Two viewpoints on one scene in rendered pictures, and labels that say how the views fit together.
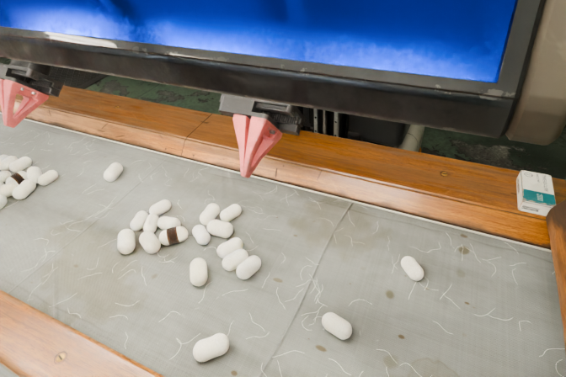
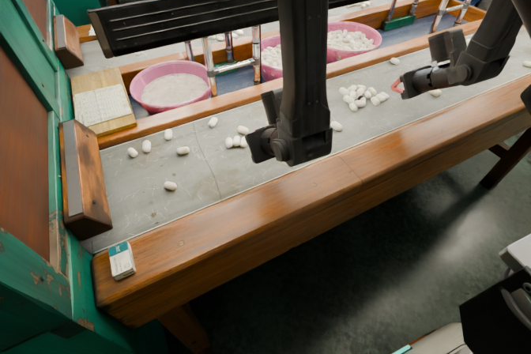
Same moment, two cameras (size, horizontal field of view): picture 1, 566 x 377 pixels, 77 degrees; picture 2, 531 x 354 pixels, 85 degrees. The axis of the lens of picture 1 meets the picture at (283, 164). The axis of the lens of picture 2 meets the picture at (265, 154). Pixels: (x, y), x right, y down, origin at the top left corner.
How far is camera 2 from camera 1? 0.77 m
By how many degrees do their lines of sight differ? 81
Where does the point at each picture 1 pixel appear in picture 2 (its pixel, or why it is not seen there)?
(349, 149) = (249, 219)
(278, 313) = (205, 143)
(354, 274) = (192, 171)
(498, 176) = (148, 267)
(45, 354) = (246, 91)
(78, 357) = (239, 96)
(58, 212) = not seen: hidden behind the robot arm
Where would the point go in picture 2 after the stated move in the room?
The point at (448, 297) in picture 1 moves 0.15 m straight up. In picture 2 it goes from (151, 189) to (129, 144)
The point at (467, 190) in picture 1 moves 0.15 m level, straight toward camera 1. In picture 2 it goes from (162, 239) to (156, 182)
